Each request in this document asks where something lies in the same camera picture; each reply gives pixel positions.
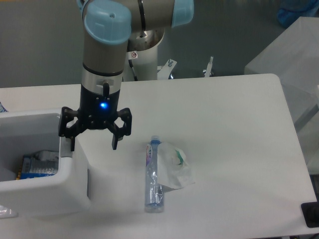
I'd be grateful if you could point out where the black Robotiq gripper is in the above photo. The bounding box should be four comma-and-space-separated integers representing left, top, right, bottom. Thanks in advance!
58, 85, 132, 151

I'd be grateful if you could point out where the white push-lid trash can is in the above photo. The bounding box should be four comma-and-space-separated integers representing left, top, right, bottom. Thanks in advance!
0, 109, 91, 217

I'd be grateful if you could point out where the silver blue-capped robot arm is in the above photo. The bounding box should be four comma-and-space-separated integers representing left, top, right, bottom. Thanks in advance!
58, 0, 194, 151

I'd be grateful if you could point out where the blue snack package in bin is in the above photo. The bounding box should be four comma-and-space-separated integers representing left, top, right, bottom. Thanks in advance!
16, 150, 59, 180

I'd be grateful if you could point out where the clear plastic water bottle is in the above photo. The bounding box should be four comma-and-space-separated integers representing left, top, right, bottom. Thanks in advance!
145, 135, 164, 213

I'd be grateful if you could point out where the blue patterned packet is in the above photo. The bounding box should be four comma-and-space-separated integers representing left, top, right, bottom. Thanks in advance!
0, 103, 8, 113

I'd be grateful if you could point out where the white crumpled plastic bag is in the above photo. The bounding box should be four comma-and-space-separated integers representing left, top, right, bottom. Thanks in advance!
157, 142, 195, 190

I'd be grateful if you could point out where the crumpled clear plastic wrapper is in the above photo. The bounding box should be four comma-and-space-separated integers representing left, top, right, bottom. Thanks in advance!
0, 205, 18, 219

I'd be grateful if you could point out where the silver table clamp bolt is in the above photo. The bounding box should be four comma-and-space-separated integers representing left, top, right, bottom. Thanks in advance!
203, 56, 214, 78

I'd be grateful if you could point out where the white side cabinet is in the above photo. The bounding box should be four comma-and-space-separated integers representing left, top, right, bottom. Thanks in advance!
244, 17, 319, 175

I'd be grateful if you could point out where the blue plastic bag background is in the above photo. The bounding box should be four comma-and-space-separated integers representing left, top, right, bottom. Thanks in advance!
277, 0, 319, 28

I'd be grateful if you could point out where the black device at table edge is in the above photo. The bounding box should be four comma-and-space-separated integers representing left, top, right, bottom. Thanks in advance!
301, 202, 319, 228

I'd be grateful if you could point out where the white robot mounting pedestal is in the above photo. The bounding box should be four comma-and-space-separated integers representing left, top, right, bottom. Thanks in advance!
123, 28, 177, 82

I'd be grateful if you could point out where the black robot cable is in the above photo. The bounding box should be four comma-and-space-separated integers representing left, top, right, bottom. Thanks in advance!
127, 39, 139, 82

